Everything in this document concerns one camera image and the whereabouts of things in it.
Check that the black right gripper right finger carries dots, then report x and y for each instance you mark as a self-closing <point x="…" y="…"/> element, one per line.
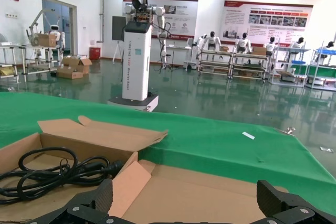
<point x="270" y="200"/>

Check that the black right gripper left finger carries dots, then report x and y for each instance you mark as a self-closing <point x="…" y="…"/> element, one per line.
<point x="103" y="195"/>

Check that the cardboard box with torn rim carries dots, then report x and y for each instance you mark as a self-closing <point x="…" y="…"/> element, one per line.
<point x="86" y="134"/>

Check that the cardboard box with round hole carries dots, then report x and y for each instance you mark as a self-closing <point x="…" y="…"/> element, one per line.
<point x="197" y="190"/>

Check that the open cardboard box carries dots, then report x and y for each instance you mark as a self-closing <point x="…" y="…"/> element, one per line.
<point x="78" y="64"/>

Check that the cardboard box with logo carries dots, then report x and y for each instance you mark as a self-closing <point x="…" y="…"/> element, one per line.
<point x="47" y="40"/>

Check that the metal binder clip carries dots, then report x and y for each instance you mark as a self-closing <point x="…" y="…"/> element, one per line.
<point x="290" y="130"/>

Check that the small grey clip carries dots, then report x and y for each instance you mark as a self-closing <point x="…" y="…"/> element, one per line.
<point x="326" y="149"/>

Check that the green table cloth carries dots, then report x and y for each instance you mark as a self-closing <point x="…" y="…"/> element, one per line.
<point x="210" y="140"/>

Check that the white tower robot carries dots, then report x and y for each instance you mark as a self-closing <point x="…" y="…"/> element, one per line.
<point x="136" y="64"/>

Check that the narrow pipe shelf rack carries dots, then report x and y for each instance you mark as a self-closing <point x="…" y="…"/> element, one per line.
<point x="288" y="62"/>

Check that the red bin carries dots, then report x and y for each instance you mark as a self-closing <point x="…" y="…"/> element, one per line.
<point x="95" y="54"/>

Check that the shelf rack with blue trays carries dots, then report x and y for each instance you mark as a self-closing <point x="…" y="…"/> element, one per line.
<point x="323" y="65"/>

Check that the long pipe shelf rack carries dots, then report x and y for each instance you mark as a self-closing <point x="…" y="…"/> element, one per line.
<point x="218" y="62"/>

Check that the white black humanoid robot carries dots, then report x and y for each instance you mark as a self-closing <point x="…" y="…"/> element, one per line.
<point x="299" y="43"/>
<point x="271" y="47"/>
<point x="329" y="48"/>
<point x="214" y="41"/>
<point x="242" y="43"/>

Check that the white pipe rack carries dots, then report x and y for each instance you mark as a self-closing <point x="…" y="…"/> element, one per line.
<point x="25" y="61"/>

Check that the white cart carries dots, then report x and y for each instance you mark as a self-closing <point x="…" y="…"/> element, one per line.
<point x="190" y="64"/>

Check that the black screen on stand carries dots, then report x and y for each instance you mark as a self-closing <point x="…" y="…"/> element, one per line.
<point x="118" y="28"/>

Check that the small white service robot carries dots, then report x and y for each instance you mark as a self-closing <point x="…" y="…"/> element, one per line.
<point x="55" y="27"/>

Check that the glass door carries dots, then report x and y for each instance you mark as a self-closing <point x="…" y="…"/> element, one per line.
<point x="65" y="24"/>

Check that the wide red white wall poster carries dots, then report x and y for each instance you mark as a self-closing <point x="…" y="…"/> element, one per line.
<point x="275" y="24"/>

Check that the white wall socket strip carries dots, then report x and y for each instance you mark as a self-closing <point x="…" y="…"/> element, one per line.
<point x="11" y="15"/>

